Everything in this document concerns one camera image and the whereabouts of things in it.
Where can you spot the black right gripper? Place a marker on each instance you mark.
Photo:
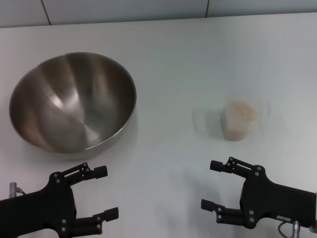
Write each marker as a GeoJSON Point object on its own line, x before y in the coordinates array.
{"type": "Point", "coordinates": [272, 200]}

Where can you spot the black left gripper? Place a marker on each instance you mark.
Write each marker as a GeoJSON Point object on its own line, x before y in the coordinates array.
{"type": "Point", "coordinates": [37, 210]}

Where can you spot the white rice grains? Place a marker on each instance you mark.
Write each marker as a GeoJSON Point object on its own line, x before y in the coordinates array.
{"type": "Point", "coordinates": [237, 124]}

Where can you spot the clear plastic measuring cup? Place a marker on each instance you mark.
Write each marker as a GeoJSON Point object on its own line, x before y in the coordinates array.
{"type": "Point", "coordinates": [247, 99]}

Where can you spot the stainless steel mixing bowl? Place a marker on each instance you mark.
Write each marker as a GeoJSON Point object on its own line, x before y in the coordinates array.
{"type": "Point", "coordinates": [74, 104]}

